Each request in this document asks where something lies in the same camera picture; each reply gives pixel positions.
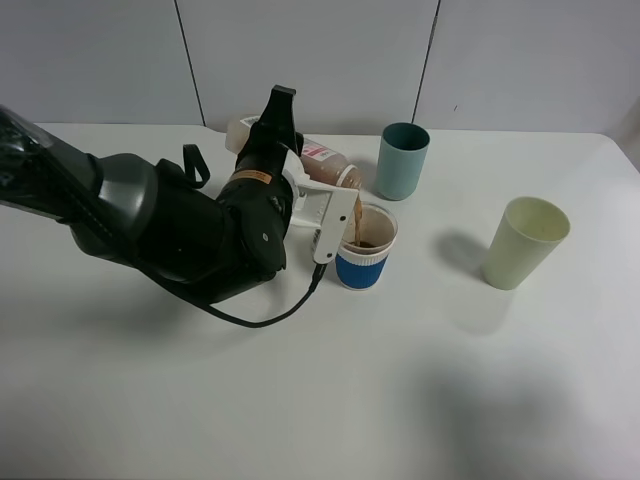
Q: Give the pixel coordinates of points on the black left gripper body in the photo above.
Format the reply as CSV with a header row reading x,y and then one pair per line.
x,y
257,186

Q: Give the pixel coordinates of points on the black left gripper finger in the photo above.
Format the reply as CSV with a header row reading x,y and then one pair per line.
x,y
276,123

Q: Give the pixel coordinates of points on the pink label drink bottle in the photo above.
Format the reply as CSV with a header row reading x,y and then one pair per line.
x,y
321,163

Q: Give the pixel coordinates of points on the blue sleeve glass cup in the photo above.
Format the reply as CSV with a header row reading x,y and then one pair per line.
x,y
360,267

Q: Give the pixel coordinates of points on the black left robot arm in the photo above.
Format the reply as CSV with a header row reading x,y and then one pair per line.
x,y
156,217

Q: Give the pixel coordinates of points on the teal plastic cup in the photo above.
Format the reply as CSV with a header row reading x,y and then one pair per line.
x,y
402,152

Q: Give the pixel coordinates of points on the pale green plastic cup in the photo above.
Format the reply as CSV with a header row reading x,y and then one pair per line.
x,y
529,230

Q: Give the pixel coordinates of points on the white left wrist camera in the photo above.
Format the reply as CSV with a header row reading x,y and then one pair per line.
x,y
326,209

